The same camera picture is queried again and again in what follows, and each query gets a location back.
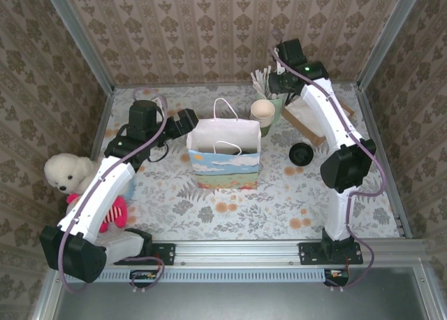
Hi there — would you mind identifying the white paper napkin stack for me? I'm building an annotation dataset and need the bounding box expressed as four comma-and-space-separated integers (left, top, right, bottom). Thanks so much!
286, 96, 328, 136

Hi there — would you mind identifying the mint green straw holder cup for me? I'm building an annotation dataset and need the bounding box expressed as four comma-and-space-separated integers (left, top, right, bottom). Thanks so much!
257, 91, 284, 125

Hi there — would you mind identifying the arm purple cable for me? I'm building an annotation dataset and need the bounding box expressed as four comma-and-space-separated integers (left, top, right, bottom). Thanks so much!
59, 87, 168, 296
270, 29, 388, 292

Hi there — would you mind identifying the landscape print paper gift bag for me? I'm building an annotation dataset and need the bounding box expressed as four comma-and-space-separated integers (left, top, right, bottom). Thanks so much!
186, 97, 262, 191

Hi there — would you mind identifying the white plush bear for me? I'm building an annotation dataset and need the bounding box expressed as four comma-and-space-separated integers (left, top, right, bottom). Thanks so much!
43, 152, 105, 195

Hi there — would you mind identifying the pink striped plush doll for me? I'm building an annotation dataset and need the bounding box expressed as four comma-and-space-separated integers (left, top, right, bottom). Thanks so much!
65, 192, 129, 234

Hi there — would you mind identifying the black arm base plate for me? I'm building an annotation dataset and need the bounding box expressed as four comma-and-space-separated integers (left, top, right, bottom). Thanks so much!
299, 242, 364, 266
139, 242, 175, 266

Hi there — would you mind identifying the stack of green paper cups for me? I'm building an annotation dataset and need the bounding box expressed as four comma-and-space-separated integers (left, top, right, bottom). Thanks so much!
249, 99, 277, 138

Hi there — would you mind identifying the floral patterned tablecloth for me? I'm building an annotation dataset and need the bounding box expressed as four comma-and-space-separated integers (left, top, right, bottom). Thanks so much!
76, 85, 408, 242

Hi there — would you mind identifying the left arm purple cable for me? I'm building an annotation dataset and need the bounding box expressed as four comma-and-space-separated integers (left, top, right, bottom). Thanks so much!
59, 87, 168, 296

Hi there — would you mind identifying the aluminium frame post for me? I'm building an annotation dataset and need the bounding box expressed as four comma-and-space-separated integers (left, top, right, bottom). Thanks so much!
41, 0, 115, 94
356, 0, 426, 90

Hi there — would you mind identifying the slotted grey cable duct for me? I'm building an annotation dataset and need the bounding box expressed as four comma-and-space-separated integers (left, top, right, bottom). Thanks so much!
101, 268, 328, 283

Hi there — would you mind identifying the aluminium table edge rail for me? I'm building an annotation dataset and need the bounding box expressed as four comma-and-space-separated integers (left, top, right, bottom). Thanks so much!
89, 88, 116, 159
355, 85, 413, 240
113, 82, 360, 89

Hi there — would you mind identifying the grey metal panel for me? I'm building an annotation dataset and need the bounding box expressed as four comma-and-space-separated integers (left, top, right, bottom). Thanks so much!
33, 263, 447, 320

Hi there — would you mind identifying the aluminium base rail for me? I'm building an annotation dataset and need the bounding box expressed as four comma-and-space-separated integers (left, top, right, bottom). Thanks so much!
52, 240, 431, 267

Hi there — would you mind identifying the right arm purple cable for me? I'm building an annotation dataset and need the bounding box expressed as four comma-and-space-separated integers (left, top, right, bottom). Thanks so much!
270, 29, 388, 292

